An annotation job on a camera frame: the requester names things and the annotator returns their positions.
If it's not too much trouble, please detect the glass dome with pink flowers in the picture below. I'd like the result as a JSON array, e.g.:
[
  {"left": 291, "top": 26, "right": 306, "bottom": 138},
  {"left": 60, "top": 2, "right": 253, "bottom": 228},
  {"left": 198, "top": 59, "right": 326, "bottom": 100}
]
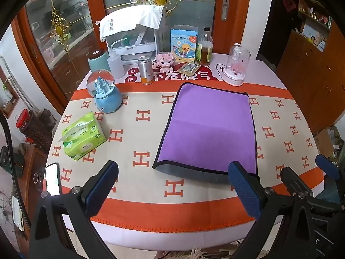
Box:
[{"left": 222, "top": 43, "right": 252, "bottom": 86}]

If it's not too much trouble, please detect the blue snow globe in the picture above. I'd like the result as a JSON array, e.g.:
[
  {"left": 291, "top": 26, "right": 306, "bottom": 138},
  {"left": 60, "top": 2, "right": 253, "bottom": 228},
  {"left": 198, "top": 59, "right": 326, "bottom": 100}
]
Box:
[{"left": 86, "top": 69, "right": 123, "bottom": 113}]

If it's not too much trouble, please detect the smartphone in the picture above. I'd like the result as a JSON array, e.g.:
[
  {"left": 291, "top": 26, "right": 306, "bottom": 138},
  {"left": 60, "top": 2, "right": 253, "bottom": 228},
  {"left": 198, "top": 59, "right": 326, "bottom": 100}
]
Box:
[{"left": 44, "top": 162, "right": 61, "bottom": 196}]

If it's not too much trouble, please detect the white red printed tablecloth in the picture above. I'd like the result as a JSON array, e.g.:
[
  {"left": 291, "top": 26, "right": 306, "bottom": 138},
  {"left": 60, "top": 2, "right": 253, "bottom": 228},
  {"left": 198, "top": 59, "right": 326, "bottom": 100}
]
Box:
[{"left": 63, "top": 51, "right": 286, "bottom": 253}]

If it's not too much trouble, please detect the pink block toy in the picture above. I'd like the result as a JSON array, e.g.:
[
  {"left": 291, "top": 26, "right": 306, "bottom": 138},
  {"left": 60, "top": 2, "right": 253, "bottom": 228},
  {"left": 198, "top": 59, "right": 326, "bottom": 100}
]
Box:
[{"left": 157, "top": 53, "right": 177, "bottom": 68}]

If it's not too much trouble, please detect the pill blister pack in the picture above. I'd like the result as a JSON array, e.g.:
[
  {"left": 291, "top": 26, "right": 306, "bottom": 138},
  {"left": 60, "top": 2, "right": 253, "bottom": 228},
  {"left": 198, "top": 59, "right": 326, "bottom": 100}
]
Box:
[{"left": 179, "top": 62, "right": 202, "bottom": 76}]

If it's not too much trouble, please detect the cardboard box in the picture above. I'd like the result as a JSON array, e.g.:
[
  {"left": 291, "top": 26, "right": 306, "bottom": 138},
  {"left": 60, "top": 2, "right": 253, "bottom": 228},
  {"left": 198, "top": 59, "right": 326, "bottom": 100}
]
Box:
[{"left": 314, "top": 127, "right": 340, "bottom": 158}]

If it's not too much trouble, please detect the red wall decoration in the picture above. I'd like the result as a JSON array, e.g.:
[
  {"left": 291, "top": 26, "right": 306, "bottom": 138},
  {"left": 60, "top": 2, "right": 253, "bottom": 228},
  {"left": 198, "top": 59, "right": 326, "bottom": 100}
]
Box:
[{"left": 283, "top": 0, "right": 297, "bottom": 13}]

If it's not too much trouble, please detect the white plastic appliance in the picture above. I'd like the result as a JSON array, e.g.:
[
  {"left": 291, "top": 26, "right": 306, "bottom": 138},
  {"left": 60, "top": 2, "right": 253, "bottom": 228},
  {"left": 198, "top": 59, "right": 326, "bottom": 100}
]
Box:
[{"left": 104, "top": 23, "right": 159, "bottom": 65}]

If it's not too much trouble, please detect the blue carton with duck print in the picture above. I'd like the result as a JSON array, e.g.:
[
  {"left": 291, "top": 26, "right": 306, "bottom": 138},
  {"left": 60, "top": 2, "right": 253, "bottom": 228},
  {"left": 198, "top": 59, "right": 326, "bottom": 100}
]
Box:
[{"left": 170, "top": 25, "right": 198, "bottom": 64}]

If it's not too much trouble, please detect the wooden side table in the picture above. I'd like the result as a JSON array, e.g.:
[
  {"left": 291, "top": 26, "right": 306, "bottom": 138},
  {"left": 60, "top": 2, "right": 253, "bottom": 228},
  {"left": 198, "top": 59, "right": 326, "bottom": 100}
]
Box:
[{"left": 8, "top": 143, "right": 49, "bottom": 249}]

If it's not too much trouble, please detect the wood framed glass door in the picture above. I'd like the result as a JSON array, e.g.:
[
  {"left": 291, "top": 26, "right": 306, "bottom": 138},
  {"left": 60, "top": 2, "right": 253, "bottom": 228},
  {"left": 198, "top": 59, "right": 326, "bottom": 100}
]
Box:
[
  {"left": 12, "top": 0, "right": 106, "bottom": 100},
  {"left": 84, "top": 0, "right": 252, "bottom": 55}
]

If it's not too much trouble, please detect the purple towel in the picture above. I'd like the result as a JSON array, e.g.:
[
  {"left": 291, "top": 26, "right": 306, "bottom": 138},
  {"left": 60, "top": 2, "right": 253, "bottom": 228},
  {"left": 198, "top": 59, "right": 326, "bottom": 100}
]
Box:
[{"left": 152, "top": 82, "right": 258, "bottom": 185}]

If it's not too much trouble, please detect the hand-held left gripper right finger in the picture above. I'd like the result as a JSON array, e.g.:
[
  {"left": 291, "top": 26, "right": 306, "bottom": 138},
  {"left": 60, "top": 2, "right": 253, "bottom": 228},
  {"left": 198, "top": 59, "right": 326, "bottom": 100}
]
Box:
[{"left": 228, "top": 161, "right": 324, "bottom": 259}]

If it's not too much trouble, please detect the teal cup with brown lid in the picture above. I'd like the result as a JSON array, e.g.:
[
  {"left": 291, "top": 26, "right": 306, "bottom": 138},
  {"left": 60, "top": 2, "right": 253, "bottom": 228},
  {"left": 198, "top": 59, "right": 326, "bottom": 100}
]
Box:
[{"left": 88, "top": 50, "right": 112, "bottom": 77}]

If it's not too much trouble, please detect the green tissue pack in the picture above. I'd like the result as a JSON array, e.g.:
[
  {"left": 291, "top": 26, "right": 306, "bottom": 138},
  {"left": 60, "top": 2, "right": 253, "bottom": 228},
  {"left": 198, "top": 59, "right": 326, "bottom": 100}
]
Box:
[{"left": 58, "top": 111, "right": 108, "bottom": 161}]

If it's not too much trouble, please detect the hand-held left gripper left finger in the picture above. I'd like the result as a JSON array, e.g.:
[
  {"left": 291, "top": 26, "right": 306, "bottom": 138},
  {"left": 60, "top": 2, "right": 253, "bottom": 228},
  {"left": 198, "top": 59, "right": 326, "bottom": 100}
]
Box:
[{"left": 28, "top": 160, "right": 119, "bottom": 259}]

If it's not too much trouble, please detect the silver door handle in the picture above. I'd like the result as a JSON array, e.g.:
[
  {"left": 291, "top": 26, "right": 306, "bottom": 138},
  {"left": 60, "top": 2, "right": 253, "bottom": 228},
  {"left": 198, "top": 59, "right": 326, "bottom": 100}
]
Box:
[{"left": 220, "top": 0, "right": 230, "bottom": 21}]

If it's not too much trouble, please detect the white cloth bag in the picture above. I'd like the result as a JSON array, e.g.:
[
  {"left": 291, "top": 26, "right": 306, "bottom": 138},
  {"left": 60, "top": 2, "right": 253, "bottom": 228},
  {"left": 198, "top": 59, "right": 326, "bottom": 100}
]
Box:
[{"left": 99, "top": 5, "right": 165, "bottom": 42}]

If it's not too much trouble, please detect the wall shelf with small goods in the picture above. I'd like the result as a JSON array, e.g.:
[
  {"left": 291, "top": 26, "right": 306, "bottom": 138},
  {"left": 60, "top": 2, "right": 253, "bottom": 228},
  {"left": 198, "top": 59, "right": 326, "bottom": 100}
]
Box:
[{"left": 295, "top": 0, "right": 334, "bottom": 52}]

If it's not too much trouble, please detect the orange patterned table blanket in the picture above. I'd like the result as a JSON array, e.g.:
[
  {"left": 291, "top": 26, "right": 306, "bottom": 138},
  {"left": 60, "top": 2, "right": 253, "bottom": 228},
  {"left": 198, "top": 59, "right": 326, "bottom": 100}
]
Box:
[{"left": 43, "top": 82, "right": 326, "bottom": 225}]

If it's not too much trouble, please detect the wooden cabinet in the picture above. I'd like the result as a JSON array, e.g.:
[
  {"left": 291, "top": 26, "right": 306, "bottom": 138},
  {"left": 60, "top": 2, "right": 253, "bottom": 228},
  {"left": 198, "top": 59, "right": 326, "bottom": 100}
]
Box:
[{"left": 276, "top": 30, "right": 345, "bottom": 135}]

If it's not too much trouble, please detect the silver can with orange base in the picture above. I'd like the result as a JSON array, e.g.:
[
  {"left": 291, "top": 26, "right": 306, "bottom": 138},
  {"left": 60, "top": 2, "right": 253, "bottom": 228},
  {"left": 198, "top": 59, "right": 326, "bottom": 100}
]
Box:
[{"left": 138, "top": 56, "right": 154, "bottom": 85}]

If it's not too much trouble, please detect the glass bottle with amber liquid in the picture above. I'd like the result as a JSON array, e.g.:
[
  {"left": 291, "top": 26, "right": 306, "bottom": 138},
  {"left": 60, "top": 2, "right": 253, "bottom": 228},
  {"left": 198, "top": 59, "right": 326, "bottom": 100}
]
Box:
[{"left": 196, "top": 27, "right": 214, "bottom": 65}]

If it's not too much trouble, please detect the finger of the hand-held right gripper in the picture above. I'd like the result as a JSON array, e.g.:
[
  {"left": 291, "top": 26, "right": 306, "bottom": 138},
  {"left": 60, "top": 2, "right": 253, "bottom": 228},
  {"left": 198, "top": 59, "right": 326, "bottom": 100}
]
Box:
[
  {"left": 315, "top": 154, "right": 345, "bottom": 203},
  {"left": 280, "top": 167, "right": 314, "bottom": 197}
]

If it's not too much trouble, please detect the white squeeze bottle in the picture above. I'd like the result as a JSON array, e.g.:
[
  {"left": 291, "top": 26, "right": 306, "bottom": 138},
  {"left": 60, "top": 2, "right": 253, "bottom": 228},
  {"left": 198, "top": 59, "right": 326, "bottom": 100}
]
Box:
[{"left": 107, "top": 39, "right": 127, "bottom": 79}]

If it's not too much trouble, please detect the jar with red lid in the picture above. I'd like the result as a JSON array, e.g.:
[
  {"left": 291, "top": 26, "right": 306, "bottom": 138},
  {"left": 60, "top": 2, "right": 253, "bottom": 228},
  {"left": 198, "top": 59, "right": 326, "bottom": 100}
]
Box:
[{"left": 16, "top": 109, "right": 34, "bottom": 135}]

